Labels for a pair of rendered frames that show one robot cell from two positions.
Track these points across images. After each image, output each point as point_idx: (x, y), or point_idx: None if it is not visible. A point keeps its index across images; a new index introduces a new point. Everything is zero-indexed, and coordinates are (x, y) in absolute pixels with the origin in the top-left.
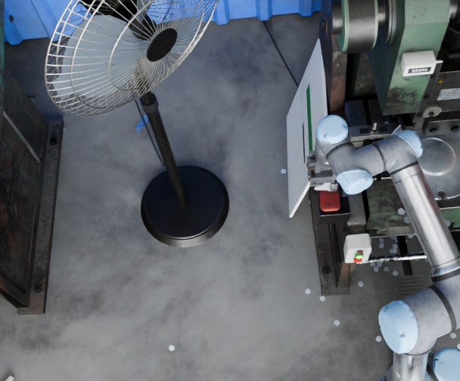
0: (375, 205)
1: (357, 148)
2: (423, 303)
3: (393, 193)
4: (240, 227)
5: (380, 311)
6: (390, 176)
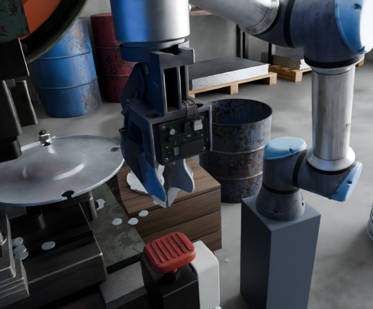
0: (132, 247)
1: (29, 276)
2: None
3: (107, 236)
4: None
5: (357, 26)
6: (86, 222)
